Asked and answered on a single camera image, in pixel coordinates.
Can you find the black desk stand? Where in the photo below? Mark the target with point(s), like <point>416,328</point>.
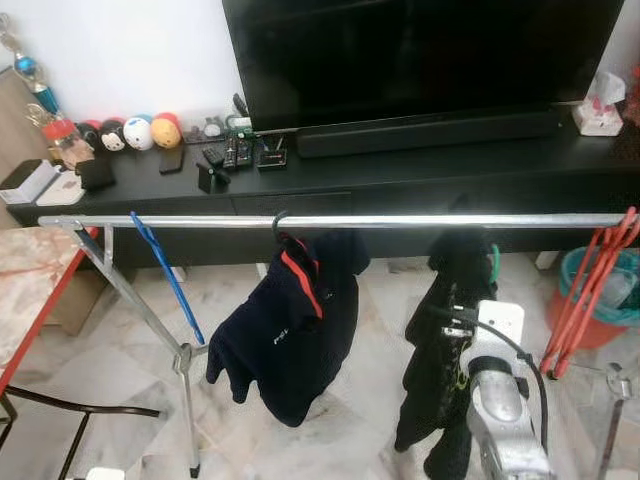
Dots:
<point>208,180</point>

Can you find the white box with black edge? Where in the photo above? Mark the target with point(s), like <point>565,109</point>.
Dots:
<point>25,180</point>

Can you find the black phone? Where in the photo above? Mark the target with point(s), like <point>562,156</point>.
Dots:
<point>172,160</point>

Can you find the white pink flat box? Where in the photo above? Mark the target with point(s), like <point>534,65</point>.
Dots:
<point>65,192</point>

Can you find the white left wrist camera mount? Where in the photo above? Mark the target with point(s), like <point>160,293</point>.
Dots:
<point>105,474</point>

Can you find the black clothes hanger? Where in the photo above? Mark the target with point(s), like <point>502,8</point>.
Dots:
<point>276,228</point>

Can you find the navy polo shirt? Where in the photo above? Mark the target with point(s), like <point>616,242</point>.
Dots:
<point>290,340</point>

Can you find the orange plush toy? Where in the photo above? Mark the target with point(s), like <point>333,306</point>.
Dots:
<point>166,131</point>

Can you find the black television console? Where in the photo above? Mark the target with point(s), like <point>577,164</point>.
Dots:
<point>420,182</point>

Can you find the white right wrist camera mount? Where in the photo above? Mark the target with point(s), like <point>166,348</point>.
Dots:
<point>500,322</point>

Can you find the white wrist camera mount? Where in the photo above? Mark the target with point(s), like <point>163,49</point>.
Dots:
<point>500,322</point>
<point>105,474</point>

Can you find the black shirt with green print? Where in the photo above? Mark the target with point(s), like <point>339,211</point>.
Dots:
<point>425,400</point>

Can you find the silver metal clothes rack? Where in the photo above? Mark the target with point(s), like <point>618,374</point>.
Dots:
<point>300,221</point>

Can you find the marble pattern folding table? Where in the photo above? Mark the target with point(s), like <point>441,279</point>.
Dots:
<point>30,280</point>

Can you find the white pink tissue box cover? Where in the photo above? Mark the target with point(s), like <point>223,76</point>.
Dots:
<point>598,118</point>

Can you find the gold trophy with blue ball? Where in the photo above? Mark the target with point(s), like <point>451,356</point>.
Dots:
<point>40,95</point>

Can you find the white blue plush toy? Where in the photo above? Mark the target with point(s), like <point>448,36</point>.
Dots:
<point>138,133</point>

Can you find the black flat screen television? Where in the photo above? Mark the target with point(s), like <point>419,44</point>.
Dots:
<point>420,50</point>

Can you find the light wooden cabinet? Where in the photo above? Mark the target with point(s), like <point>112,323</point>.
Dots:
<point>15,140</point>

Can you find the black remote control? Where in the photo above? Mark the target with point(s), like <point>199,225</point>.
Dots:
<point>230,152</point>
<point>246,152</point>

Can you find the red bin with green bag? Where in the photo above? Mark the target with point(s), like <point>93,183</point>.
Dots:
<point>622,262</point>

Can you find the small black box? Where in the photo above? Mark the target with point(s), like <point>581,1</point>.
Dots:
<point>96,173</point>

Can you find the blue plastic hanger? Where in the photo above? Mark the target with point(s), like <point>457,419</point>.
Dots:
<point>165,275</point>

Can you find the black white mouse plush toy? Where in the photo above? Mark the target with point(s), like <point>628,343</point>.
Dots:
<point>113,135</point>

